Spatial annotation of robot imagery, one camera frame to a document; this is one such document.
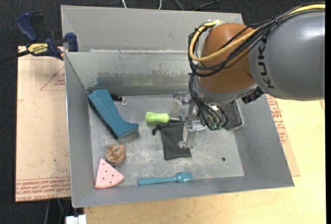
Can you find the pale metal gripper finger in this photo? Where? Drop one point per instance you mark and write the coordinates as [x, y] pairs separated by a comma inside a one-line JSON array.
[[190, 140], [184, 137]]

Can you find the black cloth pouch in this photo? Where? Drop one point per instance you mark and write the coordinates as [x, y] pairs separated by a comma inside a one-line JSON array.
[[173, 142]]

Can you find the black cylinder on white bracket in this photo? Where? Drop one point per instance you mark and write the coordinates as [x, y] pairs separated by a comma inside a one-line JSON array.
[[252, 95]]

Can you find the teal boot-shaped block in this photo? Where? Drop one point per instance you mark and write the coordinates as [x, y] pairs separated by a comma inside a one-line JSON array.
[[111, 114]]

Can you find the brown cardboard board red print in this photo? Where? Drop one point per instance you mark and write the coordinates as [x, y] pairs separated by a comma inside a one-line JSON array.
[[41, 124]]

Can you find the pink watermelon slice toy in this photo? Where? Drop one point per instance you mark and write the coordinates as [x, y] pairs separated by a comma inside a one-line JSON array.
[[107, 175]]

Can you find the teal plastic spoon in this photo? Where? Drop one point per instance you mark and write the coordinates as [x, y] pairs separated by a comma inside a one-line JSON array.
[[165, 179]]

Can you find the grey metal bin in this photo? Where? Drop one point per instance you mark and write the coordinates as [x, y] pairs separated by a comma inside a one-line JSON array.
[[144, 31]]

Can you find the brown lumpy toy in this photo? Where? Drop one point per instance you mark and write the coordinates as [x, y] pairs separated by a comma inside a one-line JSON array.
[[115, 153]]

